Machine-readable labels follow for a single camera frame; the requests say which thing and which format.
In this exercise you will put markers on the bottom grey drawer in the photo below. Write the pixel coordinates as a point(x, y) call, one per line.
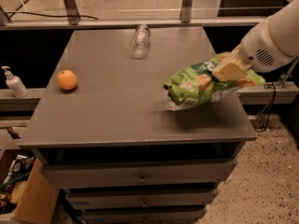
point(144, 215)

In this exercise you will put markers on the top grey drawer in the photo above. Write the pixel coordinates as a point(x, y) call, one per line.
point(80, 176)

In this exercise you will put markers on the grey drawer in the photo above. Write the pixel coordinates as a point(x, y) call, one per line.
point(175, 197)
point(144, 215)
point(80, 176)

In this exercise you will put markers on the clear plastic water bottle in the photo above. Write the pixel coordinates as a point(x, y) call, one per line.
point(140, 42)

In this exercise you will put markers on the middle grey drawer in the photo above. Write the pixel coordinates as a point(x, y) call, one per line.
point(175, 197)

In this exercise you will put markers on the white pump dispenser bottle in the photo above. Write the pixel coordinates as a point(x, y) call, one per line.
point(14, 83)

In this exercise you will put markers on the metal window frame rail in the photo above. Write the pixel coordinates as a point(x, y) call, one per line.
point(88, 14)

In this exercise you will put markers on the orange fruit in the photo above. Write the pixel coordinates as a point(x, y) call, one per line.
point(67, 80)

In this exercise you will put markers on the brown cardboard box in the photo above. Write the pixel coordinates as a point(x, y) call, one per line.
point(37, 203)

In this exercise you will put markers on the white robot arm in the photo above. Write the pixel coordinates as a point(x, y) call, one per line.
point(288, 13)

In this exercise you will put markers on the green rice chip bag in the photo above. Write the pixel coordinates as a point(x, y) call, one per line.
point(195, 85)

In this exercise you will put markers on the grey drawer cabinet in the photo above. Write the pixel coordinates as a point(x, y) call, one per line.
point(120, 112)

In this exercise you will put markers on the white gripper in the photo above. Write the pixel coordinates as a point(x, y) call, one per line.
point(260, 51)

